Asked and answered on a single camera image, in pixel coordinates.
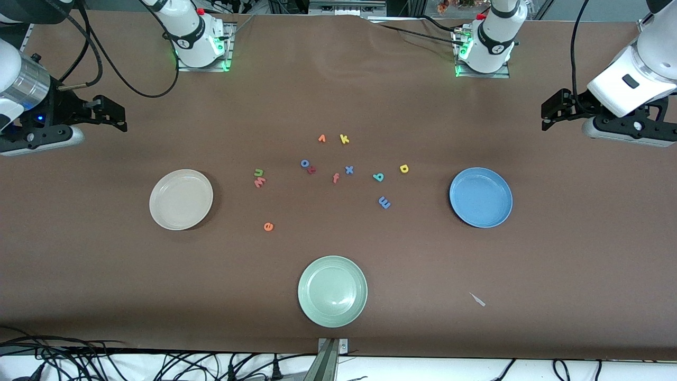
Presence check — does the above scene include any beige brown plate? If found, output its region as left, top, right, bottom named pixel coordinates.
left=149, top=169, right=214, bottom=231

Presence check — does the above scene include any blue plate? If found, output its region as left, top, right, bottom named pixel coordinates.
left=449, top=167, right=514, bottom=229

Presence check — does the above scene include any brown table cover sheet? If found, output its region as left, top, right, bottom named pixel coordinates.
left=0, top=8, right=677, bottom=361

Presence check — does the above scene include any pale green plate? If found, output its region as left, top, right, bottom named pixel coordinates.
left=297, top=256, right=368, bottom=329

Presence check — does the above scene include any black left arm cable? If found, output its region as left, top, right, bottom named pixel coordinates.
left=569, top=0, right=591, bottom=114

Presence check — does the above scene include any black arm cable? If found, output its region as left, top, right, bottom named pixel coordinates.
left=569, top=0, right=591, bottom=114
left=56, top=0, right=179, bottom=99

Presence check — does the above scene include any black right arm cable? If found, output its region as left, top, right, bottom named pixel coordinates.
left=56, top=0, right=179, bottom=99

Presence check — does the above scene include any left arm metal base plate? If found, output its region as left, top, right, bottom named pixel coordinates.
left=454, top=26, right=511, bottom=79

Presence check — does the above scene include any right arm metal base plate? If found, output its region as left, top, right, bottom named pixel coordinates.
left=177, top=21, right=236, bottom=72

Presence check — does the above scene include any black base power cable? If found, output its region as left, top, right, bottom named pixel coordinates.
left=377, top=22, right=466, bottom=47

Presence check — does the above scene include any silver metal frame piece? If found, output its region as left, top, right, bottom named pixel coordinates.
left=308, top=0, right=387, bottom=16

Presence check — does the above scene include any black cable tangle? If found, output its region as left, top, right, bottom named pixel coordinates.
left=0, top=324, right=130, bottom=381

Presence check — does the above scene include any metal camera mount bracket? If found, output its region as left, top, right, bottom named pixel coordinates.
left=304, top=338, right=350, bottom=381

